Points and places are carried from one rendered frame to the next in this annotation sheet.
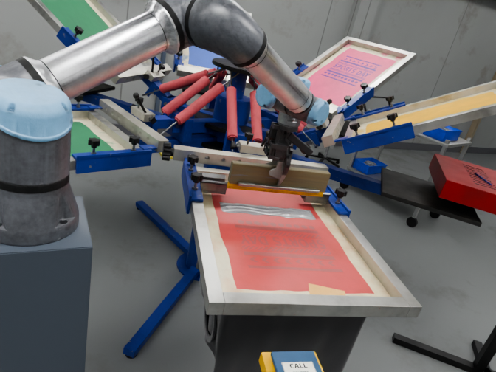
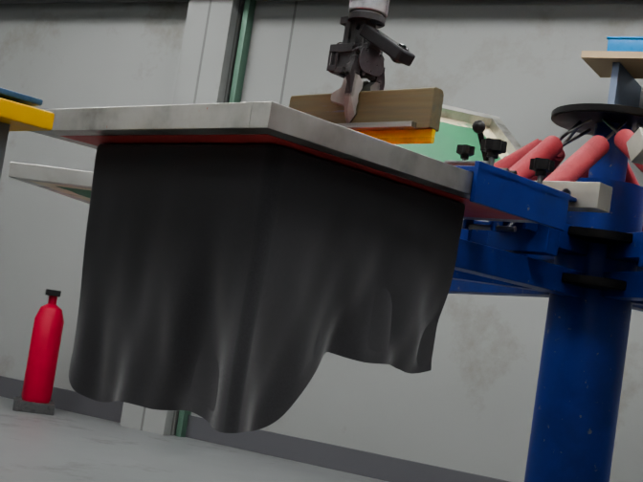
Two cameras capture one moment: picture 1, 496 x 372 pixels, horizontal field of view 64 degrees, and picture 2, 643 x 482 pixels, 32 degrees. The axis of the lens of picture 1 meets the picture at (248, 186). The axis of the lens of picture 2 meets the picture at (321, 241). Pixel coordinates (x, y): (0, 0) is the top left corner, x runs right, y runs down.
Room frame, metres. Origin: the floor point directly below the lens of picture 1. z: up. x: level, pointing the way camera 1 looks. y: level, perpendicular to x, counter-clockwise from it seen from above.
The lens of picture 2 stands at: (0.22, -1.91, 0.69)
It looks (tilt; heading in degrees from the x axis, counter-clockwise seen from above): 4 degrees up; 60
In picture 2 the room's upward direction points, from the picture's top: 9 degrees clockwise
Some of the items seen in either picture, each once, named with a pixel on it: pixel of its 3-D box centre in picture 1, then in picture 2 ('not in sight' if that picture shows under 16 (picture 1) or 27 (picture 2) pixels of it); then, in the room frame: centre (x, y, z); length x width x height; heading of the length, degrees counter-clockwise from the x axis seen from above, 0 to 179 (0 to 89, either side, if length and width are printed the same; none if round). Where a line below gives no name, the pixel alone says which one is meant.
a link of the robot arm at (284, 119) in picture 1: (289, 119); (367, 5); (1.29, -0.08, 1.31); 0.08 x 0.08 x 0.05
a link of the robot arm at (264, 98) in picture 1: (278, 97); not in sight; (1.20, -0.03, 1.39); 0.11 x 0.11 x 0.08; 50
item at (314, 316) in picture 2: not in sight; (356, 305); (1.19, -0.35, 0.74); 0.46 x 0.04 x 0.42; 18
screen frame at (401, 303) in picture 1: (279, 226); (308, 169); (1.18, -0.13, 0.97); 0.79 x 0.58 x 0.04; 18
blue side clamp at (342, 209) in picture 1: (327, 199); (512, 197); (1.50, -0.33, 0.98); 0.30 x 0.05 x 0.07; 18
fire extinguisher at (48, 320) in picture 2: not in sight; (43, 350); (2.13, 4.39, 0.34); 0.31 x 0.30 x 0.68; 31
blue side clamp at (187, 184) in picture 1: (191, 185); not in sight; (1.33, 0.20, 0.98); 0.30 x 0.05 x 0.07; 18
